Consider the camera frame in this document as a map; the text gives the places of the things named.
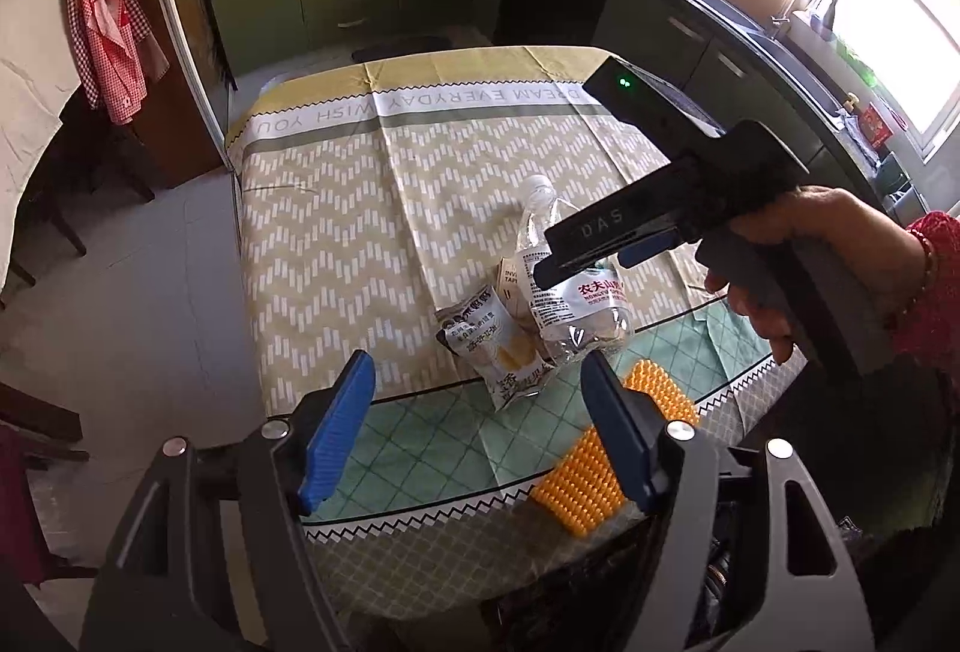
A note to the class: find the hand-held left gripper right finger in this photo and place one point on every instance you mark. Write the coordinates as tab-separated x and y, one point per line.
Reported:
615	431

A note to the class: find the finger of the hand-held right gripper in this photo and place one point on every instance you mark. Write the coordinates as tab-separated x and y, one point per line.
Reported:
643	249
604	224

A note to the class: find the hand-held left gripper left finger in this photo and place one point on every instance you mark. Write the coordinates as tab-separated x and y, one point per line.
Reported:
337	427

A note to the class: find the crushed clear plastic bottle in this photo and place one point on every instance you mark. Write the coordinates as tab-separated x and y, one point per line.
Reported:
577	314

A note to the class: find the white snack packet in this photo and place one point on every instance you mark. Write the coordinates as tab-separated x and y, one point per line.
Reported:
487	344

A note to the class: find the person's right hand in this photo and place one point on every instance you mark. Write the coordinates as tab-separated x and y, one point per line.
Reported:
862	224

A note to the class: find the orange spiky plastic mat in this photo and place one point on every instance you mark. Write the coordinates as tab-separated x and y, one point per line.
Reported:
581	487

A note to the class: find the steel double sink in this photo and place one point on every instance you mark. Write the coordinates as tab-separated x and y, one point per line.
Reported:
787	51

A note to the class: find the red box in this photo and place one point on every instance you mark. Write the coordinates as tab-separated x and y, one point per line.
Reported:
877	124

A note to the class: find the long green base cabinet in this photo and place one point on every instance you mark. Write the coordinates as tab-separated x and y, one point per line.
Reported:
675	29

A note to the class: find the patterned tablecloth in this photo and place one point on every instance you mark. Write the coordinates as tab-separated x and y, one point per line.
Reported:
360	232

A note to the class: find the dark red cloth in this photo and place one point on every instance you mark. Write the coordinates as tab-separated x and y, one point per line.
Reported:
19	509

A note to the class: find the dark wooden chair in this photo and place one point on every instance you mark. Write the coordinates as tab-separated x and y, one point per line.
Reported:
90	172

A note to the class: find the red checkered apron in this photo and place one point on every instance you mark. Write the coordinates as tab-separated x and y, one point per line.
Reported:
105	21

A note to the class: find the white hanging sheet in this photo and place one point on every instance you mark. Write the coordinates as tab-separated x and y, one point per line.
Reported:
30	67

